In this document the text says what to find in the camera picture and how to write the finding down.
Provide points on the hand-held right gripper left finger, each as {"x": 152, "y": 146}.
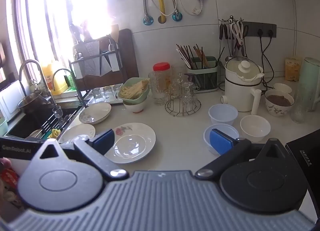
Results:
{"x": 105, "y": 143}

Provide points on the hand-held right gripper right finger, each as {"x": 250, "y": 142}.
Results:
{"x": 221, "y": 141}

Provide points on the translucent plastic bowl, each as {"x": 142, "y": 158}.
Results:
{"x": 222, "y": 114}
{"x": 207, "y": 138}

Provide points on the white plate red flower print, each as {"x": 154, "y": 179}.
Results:
{"x": 135, "y": 143}

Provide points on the plain white plate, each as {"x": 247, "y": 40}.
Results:
{"x": 77, "y": 131}

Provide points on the white plate grey leaf print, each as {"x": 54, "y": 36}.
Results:
{"x": 96, "y": 113}

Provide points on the white ceramic bowl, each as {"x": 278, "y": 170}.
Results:
{"x": 255, "y": 128}

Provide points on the person's left hand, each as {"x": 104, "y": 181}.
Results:
{"x": 4, "y": 164}

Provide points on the black kitchen sink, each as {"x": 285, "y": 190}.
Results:
{"x": 22, "y": 126}

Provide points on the plastic bag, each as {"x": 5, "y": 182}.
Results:
{"x": 8, "y": 181}

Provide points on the yellow cloth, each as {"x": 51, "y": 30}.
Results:
{"x": 55, "y": 133}

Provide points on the black sink roll rack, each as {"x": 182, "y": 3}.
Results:
{"x": 50, "y": 123}

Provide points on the white drip tray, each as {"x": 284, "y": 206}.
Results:
{"x": 90, "y": 102}

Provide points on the steel pot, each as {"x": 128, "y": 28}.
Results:
{"x": 31, "y": 102}

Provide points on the white bowl red foot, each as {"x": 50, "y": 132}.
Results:
{"x": 136, "y": 106}

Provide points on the clear drinking glass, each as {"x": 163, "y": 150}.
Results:
{"x": 97, "y": 94}
{"x": 117, "y": 91}
{"x": 107, "y": 92}

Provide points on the white rice cooker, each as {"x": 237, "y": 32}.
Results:
{"x": 240, "y": 91}

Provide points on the wine glass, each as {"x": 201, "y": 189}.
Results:
{"x": 57, "y": 112}

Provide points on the bundle of dry noodles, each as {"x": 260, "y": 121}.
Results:
{"x": 132, "y": 89}

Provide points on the green colander basket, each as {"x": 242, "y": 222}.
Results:
{"x": 143, "y": 94}

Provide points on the green chopstick holder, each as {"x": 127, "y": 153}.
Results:
{"x": 205, "y": 78}

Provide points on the white ceramic mug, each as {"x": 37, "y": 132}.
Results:
{"x": 278, "y": 106}

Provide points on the green detergent bottle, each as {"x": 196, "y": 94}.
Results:
{"x": 71, "y": 81}

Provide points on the textured glass pitcher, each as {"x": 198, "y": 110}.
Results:
{"x": 157, "y": 91}

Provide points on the white rack cutlery cup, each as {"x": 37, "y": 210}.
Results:
{"x": 115, "y": 63}
{"x": 78, "y": 73}

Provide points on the yellow oil bottle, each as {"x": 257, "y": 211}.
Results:
{"x": 56, "y": 81}

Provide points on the grey steel cleaver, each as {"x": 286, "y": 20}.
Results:
{"x": 106, "y": 62}

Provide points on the small white bowl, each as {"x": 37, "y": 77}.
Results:
{"x": 282, "y": 87}

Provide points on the tall steel faucet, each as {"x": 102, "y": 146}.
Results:
{"x": 23, "y": 67}

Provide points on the black induction cooker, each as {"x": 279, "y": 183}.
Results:
{"x": 303, "y": 151}

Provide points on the small steel faucet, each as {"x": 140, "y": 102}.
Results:
{"x": 56, "y": 73}

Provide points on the black dish rack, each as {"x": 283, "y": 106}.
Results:
{"x": 116, "y": 57}

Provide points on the embossed steel cleaver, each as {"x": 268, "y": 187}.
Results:
{"x": 91, "y": 57}

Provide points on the bundle of chopsticks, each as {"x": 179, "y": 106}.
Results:
{"x": 192, "y": 54}

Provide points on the clear jar red lid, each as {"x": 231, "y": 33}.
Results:
{"x": 162, "y": 69}

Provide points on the dark wooden cutting board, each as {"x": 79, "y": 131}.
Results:
{"x": 128, "y": 53}

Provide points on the yellow box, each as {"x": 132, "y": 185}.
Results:
{"x": 293, "y": 69}

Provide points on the pale green jug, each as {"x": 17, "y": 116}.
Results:
{"x": 311, "y": 81}

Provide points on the white kitchen scissors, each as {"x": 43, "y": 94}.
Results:
{"x": 237, "y": 31}

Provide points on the wooden spatula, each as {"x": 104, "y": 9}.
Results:
{"x": 114, "y": 29}

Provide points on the metal utensil hanging stand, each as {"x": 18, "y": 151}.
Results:
{"x": 231, "y": 21}

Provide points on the black wall power strip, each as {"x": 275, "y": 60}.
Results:
{"x": 252, "y": 29}

